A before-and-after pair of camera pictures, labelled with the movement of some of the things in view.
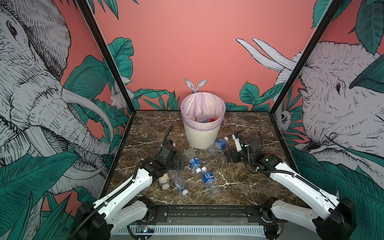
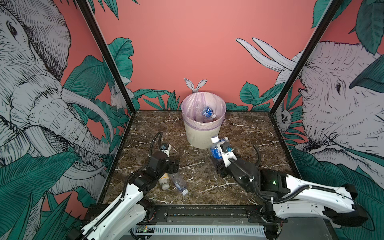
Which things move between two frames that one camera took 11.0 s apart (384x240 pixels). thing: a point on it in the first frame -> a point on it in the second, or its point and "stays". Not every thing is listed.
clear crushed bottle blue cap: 179,181 stays
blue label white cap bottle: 194,162 -> 206,111
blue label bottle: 211,183 -> 215,153
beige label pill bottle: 164,181 stays
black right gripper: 228,156 -> 222,169
